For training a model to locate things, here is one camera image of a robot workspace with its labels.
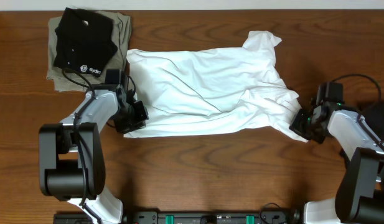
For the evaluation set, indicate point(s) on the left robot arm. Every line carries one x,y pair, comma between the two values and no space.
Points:
71,163

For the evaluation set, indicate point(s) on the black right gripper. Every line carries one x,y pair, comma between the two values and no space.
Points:
295,125

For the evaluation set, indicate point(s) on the folded khaki garment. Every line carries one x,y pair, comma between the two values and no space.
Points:
120,36

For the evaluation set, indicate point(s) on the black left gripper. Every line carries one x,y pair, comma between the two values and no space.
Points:
137,115

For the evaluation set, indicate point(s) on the dark crumpled garment pile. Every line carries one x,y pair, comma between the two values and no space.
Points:
359,130

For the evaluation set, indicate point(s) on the folded black polo shirt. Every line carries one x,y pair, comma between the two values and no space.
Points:
84,41

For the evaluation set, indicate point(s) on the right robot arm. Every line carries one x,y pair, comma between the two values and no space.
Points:
360,196

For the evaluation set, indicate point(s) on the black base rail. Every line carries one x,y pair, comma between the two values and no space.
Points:
270,216

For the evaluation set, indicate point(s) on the white t-shirt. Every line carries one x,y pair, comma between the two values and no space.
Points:
214,91

